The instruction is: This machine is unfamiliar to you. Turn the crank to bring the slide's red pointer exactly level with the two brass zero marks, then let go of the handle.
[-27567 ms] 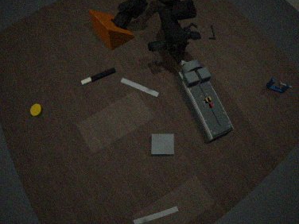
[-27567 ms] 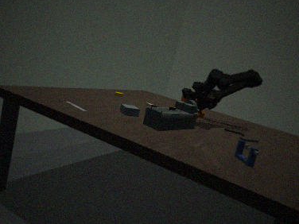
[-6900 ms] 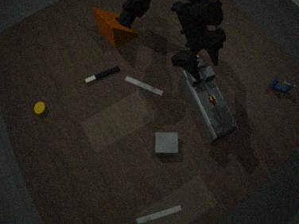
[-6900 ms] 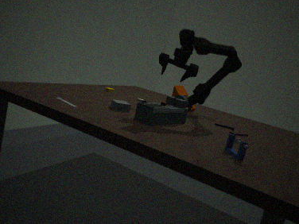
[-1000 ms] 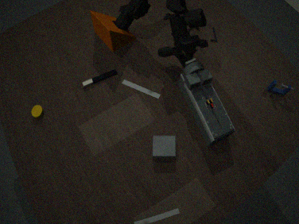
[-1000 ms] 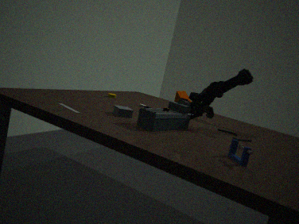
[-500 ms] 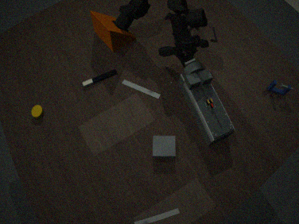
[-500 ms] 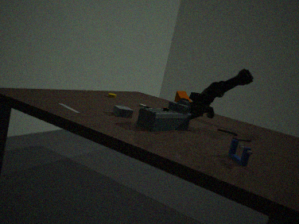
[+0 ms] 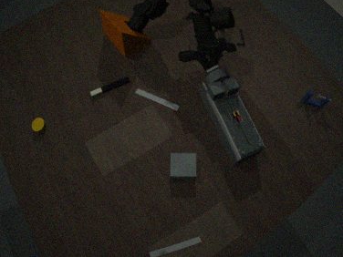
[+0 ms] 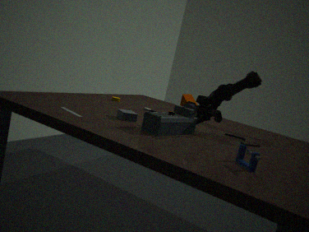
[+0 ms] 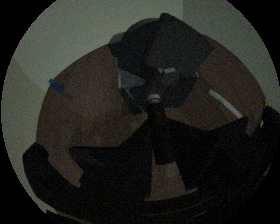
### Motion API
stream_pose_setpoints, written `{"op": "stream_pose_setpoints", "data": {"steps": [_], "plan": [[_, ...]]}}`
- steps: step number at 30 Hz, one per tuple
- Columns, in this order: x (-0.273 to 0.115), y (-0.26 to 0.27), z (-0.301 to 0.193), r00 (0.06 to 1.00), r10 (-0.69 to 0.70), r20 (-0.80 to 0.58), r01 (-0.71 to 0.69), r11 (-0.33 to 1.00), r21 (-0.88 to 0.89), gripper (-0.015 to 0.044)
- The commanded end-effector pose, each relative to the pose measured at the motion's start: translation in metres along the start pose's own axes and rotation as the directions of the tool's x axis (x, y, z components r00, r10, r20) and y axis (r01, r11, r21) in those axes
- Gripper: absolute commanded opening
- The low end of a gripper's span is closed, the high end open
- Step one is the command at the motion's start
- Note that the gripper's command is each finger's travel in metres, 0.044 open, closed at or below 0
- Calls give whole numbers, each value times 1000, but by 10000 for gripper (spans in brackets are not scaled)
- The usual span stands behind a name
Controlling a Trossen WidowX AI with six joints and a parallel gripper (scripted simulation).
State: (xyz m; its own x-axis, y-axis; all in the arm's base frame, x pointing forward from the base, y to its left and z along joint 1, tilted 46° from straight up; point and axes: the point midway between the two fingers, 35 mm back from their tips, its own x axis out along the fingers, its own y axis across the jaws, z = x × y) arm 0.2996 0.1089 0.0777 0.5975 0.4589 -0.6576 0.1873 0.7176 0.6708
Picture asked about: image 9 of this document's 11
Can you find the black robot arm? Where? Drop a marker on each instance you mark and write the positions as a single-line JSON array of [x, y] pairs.
[[219, 18]]

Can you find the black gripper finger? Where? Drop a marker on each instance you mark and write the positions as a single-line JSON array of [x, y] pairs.
[[214, 59], [204, 63]]

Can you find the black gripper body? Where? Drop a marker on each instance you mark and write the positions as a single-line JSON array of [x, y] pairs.
[[190, 55]]

